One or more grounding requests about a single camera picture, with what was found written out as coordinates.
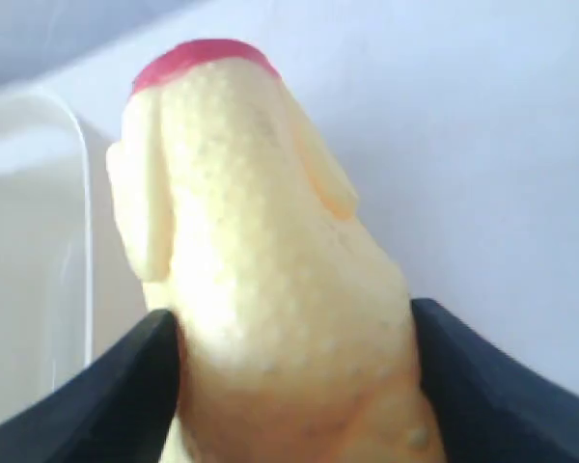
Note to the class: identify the yellow rubber chicken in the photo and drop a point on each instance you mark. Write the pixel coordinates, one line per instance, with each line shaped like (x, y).
(296, 339)

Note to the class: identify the cream bin marked O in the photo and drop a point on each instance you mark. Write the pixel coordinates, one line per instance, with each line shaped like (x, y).
(66, 292)

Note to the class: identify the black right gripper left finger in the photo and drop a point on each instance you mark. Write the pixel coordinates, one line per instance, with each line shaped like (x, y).
(119, 409)

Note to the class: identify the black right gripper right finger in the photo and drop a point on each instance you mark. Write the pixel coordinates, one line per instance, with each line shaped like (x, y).
(489, 407)

